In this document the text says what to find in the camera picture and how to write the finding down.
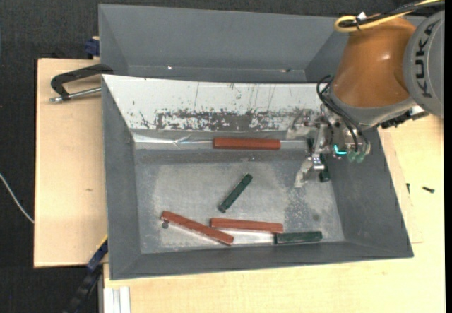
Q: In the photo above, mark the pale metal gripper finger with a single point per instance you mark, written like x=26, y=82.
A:
x=306, y=172
x=302, y=129

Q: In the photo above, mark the red-brown flat block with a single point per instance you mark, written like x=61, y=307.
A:
x=197, y=228
x=247, y=144
x=247, y=225

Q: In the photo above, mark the dark green flat block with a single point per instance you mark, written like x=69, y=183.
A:
x=234, y=193
x=298, y=237

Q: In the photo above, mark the small black screw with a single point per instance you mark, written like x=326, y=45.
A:
x=428, y=190

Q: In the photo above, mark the grey metal bin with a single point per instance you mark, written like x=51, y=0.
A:
x=197, y=184

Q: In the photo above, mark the small dark grey knob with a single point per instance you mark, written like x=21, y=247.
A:
x=165, y=225

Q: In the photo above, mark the pale flat board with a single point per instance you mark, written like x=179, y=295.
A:
x=69, y=163

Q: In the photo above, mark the black cylinder on white bracket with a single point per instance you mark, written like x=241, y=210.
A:
x=395, y=121

